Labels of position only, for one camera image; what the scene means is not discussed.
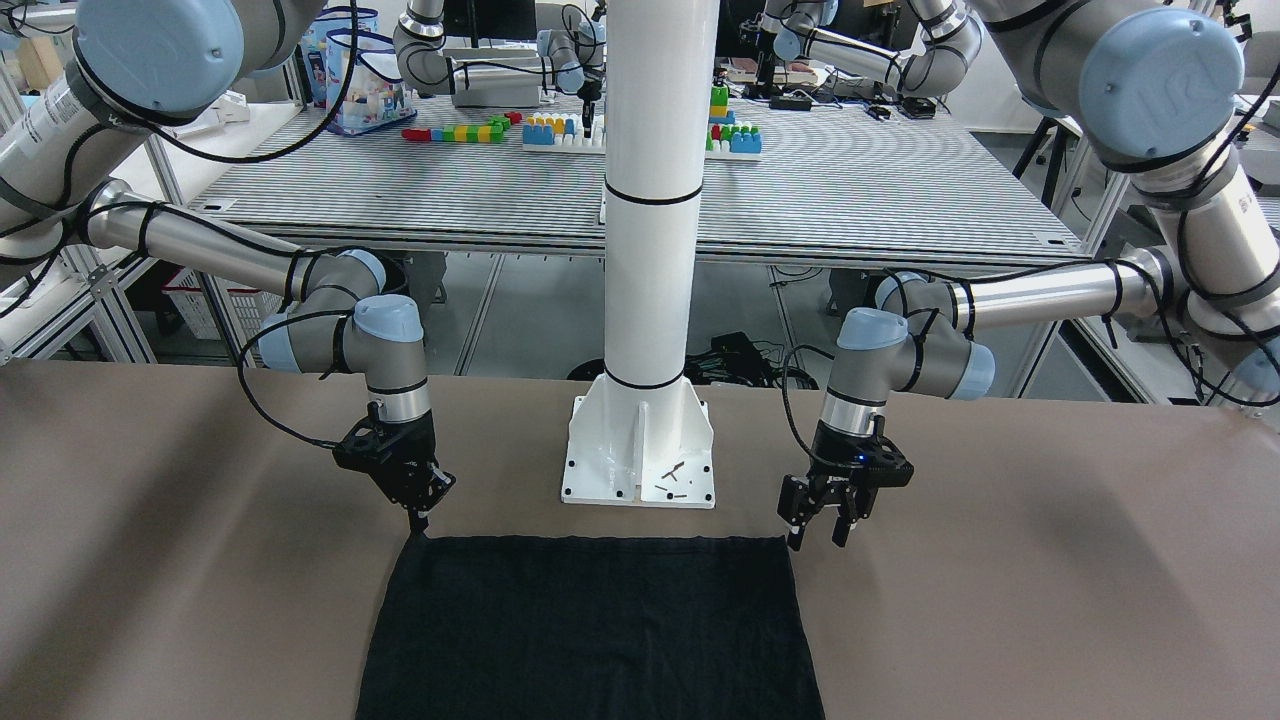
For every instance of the black graphic t-shirt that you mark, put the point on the black graphic t-shirt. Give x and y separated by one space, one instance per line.
520 627

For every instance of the striped metal work table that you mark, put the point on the striped metal work table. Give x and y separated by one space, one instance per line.
832 187

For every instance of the white plastic basket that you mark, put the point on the white plastic basket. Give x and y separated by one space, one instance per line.
246 307

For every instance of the toy block bag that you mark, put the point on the toy block bag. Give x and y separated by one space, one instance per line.
347 61

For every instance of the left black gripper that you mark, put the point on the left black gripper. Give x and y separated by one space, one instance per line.
829 444

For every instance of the colourful toy brick row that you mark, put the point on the colourful toy brick row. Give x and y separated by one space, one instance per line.
492 130

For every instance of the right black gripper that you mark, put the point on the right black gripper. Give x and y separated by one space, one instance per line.
412 447

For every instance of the white brick board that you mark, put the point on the white brick board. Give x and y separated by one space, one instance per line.
563 132

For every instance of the white mast base plate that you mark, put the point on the white mast base plate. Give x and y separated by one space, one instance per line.
640 447

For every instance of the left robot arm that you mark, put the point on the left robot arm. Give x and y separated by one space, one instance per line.
1150 89

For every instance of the white camera mast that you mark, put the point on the white camera mast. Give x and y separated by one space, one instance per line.
659 58

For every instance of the green blue brick stack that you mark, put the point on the green blue brick stack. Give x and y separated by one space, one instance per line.
729 138

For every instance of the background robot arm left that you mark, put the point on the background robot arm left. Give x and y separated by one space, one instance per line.
870 340

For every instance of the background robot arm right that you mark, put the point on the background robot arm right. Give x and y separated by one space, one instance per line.
795 28

